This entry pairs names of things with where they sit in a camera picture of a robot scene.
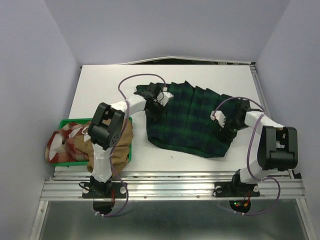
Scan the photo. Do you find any dark green plaid skirt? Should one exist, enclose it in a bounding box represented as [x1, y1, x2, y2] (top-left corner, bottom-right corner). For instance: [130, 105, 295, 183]
[146, 81, 237, 158]

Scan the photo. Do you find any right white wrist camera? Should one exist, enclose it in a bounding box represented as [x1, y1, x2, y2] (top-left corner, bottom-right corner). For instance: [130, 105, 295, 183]
[210, 110, 226, 128]

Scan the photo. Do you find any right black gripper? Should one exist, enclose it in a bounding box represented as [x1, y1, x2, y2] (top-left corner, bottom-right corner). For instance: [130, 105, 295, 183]
[215, 116, 248, 143]

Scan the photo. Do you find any red white plaid skirt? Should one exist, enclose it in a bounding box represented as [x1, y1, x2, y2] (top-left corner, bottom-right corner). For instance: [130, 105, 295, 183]
[45, 119, 91, 166]

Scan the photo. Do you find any tan brown skirt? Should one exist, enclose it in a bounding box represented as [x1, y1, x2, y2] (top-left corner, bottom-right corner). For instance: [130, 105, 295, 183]
[75, 118, 134, 174]

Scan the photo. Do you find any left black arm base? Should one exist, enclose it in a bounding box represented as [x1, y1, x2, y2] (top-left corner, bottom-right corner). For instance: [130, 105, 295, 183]
[78, 181, 126, 199]

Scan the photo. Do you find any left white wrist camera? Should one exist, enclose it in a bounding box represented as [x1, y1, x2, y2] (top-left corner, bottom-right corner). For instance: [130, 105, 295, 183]
[156, 87, 174, 107]

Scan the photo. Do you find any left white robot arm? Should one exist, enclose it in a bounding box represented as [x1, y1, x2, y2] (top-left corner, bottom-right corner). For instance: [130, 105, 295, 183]
[87, 83, 174, 197]

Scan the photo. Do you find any aluminium frame rail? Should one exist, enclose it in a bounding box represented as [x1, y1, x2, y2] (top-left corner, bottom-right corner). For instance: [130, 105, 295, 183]
[39, 149, 307, 203]

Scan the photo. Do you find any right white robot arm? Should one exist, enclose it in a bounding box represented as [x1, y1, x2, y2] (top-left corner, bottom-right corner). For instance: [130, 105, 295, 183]
[210, 97, 298, 198]

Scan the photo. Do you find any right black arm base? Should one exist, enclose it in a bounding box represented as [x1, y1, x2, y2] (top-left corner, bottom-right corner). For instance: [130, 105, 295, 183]
[212, 181, 261, 198]

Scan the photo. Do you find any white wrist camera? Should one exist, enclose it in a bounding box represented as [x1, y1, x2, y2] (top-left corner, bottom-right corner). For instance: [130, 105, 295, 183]
[210, 110, 226, 128]
[156, 87, 174, 107]

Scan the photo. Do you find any green plastic tray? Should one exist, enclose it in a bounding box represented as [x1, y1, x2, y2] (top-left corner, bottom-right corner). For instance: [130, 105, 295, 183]
[45, 118, 133, 171]

